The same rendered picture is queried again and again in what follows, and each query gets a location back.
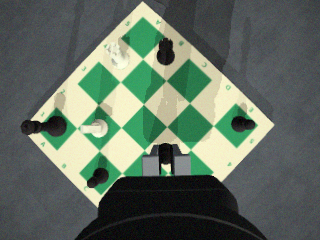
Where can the green and cream chessboard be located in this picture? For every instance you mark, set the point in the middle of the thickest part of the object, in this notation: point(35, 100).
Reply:
point(189, 103)

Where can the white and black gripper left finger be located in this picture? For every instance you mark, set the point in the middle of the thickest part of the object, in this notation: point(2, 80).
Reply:
point(151, 164)

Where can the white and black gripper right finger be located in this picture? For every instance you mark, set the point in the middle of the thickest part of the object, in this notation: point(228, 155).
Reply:
point(181, 163)

